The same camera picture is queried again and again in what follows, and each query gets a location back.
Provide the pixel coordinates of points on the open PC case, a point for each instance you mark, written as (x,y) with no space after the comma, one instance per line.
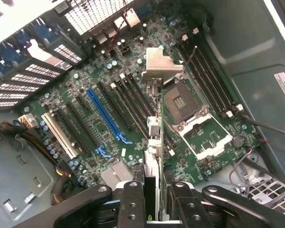
(251,47)

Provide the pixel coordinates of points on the short black expansion slot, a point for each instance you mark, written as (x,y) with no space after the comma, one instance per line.
(82,102)

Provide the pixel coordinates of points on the white expansion slot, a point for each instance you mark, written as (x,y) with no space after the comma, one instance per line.
(59,135)

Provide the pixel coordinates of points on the thin locking lever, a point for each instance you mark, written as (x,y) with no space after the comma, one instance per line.
(192,55)

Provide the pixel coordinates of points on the green motherboard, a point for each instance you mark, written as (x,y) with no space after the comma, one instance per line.
(95,69)

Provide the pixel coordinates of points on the silver chipset heatsink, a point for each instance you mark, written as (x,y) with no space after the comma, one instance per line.
(116,174)

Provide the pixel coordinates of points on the metal socket cover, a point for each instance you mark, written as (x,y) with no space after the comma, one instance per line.
(213,149)

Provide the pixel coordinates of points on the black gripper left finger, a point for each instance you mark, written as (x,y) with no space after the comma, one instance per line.
(133,206)

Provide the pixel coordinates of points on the metal drive cage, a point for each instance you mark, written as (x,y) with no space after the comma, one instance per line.
(259,166)

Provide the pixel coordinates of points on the blue expansion slot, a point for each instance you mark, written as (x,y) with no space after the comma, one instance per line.
(104,114)

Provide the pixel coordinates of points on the CPU socket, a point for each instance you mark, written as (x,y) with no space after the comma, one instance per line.
(180,102)

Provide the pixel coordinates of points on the coin cell battery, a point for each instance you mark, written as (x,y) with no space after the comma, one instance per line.
(238,140)

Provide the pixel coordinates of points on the black RAM slot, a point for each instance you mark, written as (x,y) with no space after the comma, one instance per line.
(221,80)
(204,80)
(145,107)
(133,107)
(210,80)
(139,107)
(215,80)

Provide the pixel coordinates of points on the white power connector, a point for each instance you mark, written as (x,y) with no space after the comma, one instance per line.
(28,121)

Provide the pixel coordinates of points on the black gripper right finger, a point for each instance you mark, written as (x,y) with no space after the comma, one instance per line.
(187,209)

